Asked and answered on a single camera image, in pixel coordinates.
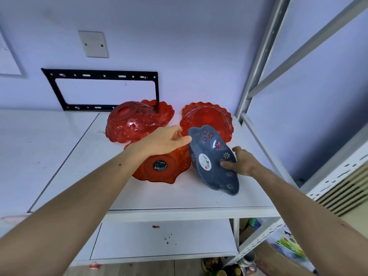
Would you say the person's right hand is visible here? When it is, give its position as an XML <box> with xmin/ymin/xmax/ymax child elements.
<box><xmin>220</xmin><ymin>146</ymin><xmax>261</xmax><ymax>177</ymax></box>

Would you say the person's left hand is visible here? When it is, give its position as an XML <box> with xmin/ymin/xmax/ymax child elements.
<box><xmin>135</xmin><ymin>125</ymin><xmax>192</xmax><ymax>163</ymax></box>

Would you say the blue floral ceramic dish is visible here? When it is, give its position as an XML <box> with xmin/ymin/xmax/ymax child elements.
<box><xmin>188</xmin><ymin>125</ymin><xmax>240</xmax><ymax>196</ymax></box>

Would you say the person's left forearm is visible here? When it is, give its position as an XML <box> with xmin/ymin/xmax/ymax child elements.
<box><xmin>0</xmin><ymin>144</ymin><xmax>144</xmax><ymax>276</ymax></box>

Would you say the person's right forearm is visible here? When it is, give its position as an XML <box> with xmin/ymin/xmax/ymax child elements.
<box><xmin>252</xmin><ymin>161</ymin><xmax>368</xmax><ymax>276</ymax></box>

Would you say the red plastic bowl with sticker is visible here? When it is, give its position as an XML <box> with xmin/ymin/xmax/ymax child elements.
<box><xmin>124</xmin><ymin>137</ymin><xmax>192</xmax><ymax>184</ymax></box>

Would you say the red scalloped plastic bowl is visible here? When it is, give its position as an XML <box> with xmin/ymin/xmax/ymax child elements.
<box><xmin>105</xmin><ymin>99</ymin><xmax>175</xmax><ymax>144</ymax></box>
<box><xmin>180</xmin><ymin>102</ymin><xmax>234</xmax><ymax>144</ymax></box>

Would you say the silver drink can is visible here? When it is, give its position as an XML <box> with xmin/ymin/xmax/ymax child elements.
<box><xmin>238</xmin><ymin>252</ymin><xmax>257</xmax><ymax>276</ymax></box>

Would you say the colourful printed bag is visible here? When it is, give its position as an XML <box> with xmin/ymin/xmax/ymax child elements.
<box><xmin>266</xmin><ymin>223</ymin><xmax>306</xmax><ymax>262</ymax></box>

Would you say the dark round tin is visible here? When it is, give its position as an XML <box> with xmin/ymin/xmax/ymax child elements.
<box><xmin>201</xmin><ymin>257</ymin><xmax>222</xmax><ymax>276</ymax></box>

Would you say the white slatted vent grille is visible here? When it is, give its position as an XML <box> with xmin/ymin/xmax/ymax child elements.
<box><xmin>315</xmin><ymin>162</ymin><xmax>368</xmax><ymax>217</ymax></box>

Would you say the white metal shelf rack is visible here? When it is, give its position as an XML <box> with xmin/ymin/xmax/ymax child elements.
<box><xmin>69</xmin><ymin>0</ymin><xmax>368</xmax><ymax>268</ymax></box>

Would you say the black wall mount bracket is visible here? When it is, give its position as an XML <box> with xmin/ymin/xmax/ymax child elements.
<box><xmin>41</xmin><ymin>68</ymin><xmax>160</xmax><ymax>111</ymax></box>

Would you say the white wall cover plate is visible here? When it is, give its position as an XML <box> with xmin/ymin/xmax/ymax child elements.
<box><xmin>78</xmin><ymin>31</ymin><xmax>109</xmax><ymax>58</ymax></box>

